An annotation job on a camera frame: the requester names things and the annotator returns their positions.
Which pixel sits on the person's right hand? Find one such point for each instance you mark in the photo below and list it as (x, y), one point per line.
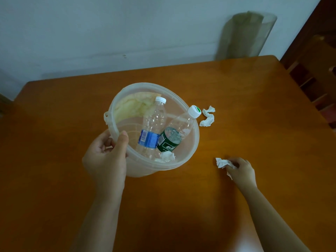
(242, 173)

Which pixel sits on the person's left hand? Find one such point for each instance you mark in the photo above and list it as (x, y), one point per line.
(105, 167)

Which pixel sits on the person's right fingers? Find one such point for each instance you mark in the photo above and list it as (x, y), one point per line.
(233, 164)

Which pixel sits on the person's left thumb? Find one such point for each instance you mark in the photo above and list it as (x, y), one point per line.
(122, 144)

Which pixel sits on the white tissue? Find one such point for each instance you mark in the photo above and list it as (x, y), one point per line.
(223, 164)
(166, 156)
(208, 116)

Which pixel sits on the translucent plastic bucket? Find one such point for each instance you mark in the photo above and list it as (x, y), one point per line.
(154, 128)

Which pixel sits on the person's left forearm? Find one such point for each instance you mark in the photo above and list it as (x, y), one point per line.
(98, 221)

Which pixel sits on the person's right forearm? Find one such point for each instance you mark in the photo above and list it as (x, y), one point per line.
(271, 223)

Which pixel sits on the blue label plastic bottle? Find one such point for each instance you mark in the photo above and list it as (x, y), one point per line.
(152, 127)

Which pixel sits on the yellow fruit peel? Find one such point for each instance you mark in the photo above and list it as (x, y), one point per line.
(133, 106)

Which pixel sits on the green label plastic bottle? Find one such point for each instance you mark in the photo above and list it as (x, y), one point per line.
(176, 131)

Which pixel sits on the wooden chair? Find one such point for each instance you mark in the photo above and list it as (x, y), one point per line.
(312, 76)

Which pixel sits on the rolled transparent plastic sheet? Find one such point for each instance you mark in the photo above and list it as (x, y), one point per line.
(246, 34)

